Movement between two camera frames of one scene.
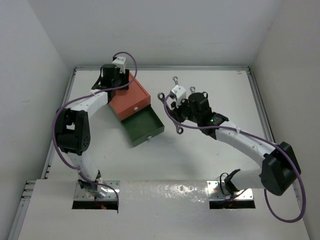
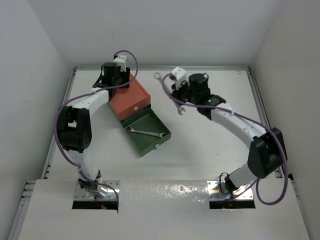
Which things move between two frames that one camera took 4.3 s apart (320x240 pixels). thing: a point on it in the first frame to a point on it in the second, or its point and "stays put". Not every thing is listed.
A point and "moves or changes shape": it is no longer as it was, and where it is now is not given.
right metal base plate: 215,192 stays put
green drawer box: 140,127 moves or changes shape
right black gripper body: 183,112 to 183,93
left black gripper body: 121,79 stays put
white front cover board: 159,210 stays put
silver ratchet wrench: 179,129 to 161,135
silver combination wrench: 175,78 moves or changes shape
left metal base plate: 81,194 stays put
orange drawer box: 127,102 stays put
